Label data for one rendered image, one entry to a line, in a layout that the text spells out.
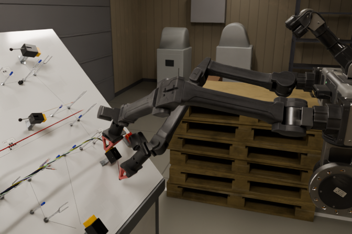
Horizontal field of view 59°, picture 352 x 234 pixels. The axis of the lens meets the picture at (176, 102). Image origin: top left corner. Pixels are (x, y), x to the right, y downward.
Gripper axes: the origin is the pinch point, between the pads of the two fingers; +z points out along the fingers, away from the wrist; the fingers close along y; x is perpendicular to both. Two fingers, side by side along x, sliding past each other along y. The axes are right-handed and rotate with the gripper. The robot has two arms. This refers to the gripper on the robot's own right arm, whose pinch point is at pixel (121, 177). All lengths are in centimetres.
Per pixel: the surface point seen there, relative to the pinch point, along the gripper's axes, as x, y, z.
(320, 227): 125, -159, 10
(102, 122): -29.0, -13.5, -0.3
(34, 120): -35.2, 27.0, -8.3
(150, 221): 24.4, -23.2, 25.0
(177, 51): -177, -465, 105
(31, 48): -68, 10, -15
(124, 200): 8.7, 1.8, 5.4
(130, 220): 17.3, 5.1, 6.6
